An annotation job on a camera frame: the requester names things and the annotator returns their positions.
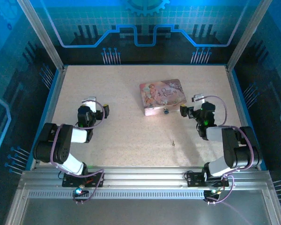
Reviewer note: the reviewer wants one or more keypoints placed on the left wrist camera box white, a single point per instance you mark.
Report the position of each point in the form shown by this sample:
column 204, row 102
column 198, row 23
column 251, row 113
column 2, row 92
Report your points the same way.
column 90, row 103

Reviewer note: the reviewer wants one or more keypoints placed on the pink printed tin box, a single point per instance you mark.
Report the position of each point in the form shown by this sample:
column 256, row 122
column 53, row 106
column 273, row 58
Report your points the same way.
column 159, row 93

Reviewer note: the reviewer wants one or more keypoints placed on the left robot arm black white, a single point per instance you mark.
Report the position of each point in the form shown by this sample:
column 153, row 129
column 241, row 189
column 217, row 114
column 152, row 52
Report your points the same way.
column 61, row 151

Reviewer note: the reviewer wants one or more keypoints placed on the small blue padlock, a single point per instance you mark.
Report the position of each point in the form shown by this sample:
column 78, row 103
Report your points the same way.
column 165, row 110

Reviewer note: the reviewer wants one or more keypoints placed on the aluminium frame post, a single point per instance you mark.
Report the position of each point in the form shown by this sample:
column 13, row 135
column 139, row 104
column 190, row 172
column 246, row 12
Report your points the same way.
column 41, row 32
column 248, row 32

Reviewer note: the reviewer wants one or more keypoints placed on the left controller board with LED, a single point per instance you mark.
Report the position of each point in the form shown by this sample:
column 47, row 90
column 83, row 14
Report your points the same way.
column 79, row 191

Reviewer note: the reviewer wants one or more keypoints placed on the right controller board with LED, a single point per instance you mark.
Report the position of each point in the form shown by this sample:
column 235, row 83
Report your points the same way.
column 213, row 192

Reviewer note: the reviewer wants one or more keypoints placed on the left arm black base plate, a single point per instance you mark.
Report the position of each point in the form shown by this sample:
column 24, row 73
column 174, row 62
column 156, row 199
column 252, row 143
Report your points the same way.
column 70, row 182

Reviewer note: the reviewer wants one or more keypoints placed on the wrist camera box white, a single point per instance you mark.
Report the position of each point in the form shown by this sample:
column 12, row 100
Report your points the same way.
column 199, row 102
column 90, row 103

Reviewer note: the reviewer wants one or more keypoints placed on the aluminium mounting rail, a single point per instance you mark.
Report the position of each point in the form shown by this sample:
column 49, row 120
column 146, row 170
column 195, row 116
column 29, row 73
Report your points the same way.
column 142, row 174

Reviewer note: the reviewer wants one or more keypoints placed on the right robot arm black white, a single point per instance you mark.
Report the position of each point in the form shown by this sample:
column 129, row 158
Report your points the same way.
column 231, row 150

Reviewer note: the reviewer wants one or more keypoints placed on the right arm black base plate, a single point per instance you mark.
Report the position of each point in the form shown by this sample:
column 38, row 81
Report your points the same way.
column 194, row 180

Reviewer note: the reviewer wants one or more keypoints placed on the controller board with led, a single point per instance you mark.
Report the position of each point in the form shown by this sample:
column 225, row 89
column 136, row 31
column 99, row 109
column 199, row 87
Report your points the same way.
column 213, row 192
column 79, row 191

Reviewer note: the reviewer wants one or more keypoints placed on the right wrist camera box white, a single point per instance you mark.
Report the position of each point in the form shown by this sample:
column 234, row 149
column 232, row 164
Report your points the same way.
column 199, row 102

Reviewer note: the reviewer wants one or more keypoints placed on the aluminium side rail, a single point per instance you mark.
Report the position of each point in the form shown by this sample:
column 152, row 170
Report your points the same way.
column 236, row 98
column 53, row 103

